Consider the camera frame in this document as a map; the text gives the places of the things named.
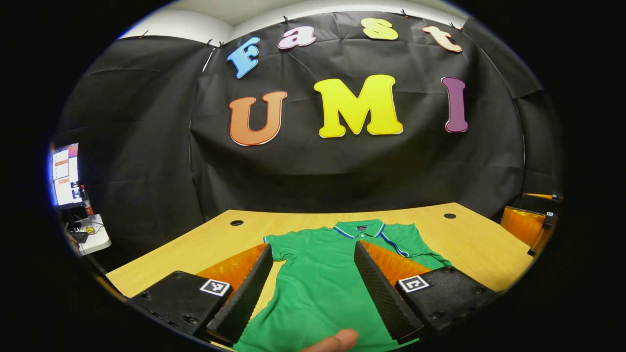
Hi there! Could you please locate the green T-shirt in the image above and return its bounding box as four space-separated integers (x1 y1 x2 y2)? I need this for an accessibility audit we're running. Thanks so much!
232 219 453 352

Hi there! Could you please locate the red bottle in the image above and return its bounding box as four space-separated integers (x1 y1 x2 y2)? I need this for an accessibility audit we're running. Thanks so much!
81 184 95 219

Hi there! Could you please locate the white side table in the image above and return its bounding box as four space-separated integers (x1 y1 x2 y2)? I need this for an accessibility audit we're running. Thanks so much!
68 214 112 256

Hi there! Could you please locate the computer monitor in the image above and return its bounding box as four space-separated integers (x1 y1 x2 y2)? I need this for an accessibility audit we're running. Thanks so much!
49 143 82 209

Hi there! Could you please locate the black backdrop cloth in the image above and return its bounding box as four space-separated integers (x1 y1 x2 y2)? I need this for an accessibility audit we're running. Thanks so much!
51 10 565 272

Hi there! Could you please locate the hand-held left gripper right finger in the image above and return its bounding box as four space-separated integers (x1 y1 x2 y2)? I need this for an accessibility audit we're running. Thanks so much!
354 241 502 343

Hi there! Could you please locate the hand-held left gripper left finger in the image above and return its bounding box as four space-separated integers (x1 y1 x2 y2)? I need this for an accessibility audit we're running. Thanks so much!
131 243 273 345

